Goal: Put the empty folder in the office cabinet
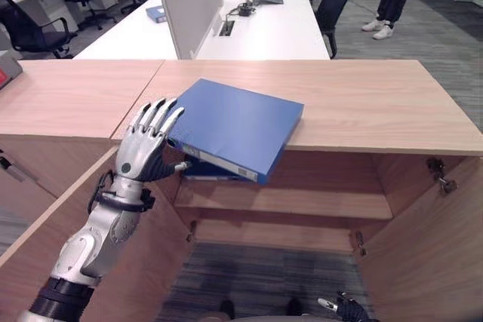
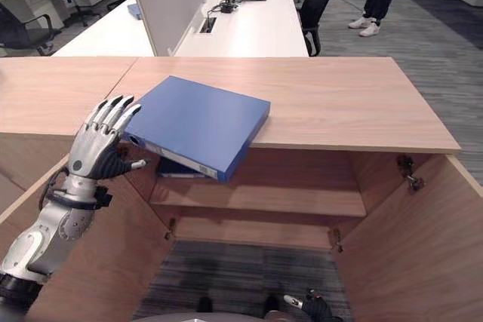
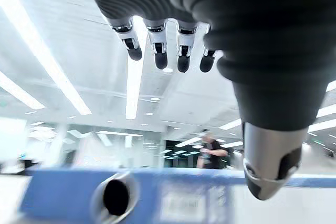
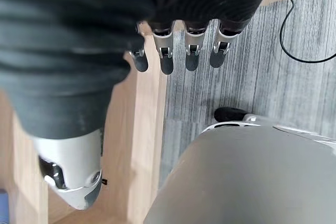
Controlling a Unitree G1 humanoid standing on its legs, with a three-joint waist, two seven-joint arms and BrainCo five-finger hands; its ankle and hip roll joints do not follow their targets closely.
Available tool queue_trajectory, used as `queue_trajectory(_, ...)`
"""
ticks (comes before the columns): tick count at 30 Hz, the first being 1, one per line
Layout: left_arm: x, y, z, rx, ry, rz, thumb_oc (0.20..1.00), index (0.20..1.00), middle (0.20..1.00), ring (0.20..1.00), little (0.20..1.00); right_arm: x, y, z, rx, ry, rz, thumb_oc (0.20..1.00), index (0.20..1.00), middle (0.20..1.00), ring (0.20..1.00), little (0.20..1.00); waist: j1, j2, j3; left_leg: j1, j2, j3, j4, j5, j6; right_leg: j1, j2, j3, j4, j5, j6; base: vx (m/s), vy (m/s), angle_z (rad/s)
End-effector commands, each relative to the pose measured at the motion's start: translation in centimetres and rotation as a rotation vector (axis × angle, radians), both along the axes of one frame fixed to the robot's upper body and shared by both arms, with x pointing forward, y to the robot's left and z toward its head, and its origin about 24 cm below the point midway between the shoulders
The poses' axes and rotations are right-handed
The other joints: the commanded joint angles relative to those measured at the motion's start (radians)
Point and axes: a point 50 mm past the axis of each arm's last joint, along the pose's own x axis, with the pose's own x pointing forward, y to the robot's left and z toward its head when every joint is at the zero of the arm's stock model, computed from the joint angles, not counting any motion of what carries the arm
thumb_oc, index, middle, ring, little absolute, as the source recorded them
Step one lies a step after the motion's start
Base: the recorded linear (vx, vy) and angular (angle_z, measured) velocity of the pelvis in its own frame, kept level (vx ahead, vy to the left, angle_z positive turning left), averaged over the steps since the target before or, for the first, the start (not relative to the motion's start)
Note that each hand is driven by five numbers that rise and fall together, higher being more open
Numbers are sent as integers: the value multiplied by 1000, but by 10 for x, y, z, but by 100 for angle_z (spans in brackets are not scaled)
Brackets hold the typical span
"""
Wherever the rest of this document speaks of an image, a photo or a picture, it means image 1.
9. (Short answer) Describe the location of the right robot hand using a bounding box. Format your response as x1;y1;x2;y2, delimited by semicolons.
318;291;374;322

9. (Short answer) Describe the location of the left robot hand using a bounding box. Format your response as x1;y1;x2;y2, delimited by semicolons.
114;97;193;183

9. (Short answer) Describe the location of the blue ring binder folder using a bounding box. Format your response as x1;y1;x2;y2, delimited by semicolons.
167;78;306;187

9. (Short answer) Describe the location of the right wooden cabinet door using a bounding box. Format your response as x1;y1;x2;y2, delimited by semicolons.
352;154;483;322

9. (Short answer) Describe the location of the wooden cabinet shelf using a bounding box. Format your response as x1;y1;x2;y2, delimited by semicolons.
174;185;394;222

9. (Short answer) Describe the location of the blue folder on desk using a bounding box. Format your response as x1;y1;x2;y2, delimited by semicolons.
145;5;168;24

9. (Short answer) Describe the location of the black office chair with armrests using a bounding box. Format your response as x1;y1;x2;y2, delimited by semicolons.
0;0;78;60

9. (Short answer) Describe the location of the long white office desk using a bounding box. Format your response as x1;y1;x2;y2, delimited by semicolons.
72;0;332;61

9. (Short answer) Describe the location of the wooden office cabinet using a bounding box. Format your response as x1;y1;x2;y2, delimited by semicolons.
109;60;483;257

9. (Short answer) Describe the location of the black mesh office chair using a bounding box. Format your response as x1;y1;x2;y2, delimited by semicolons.
314;0;361;60

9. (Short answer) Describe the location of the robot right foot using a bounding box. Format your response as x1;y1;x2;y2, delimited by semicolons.
286;297;303;317

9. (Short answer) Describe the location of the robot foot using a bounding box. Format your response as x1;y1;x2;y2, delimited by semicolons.
286;297;303;317
220;299;235;320

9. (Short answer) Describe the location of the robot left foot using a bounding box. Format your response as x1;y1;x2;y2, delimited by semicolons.
220;299;235;320

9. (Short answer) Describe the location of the grey device with red panel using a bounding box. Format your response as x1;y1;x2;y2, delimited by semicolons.
0;50;24;91

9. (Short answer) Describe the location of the white desk divider panel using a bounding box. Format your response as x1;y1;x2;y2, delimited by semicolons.
160;0;242;60

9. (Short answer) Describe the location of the desk cable outlet box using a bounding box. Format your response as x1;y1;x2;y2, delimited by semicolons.
217;19;236;38

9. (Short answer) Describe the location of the white drawer pedestal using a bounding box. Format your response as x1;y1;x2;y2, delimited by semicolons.
14;0;81;38

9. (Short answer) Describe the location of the black cables and adapter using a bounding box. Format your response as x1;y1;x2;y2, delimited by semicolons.
225;0;257;18

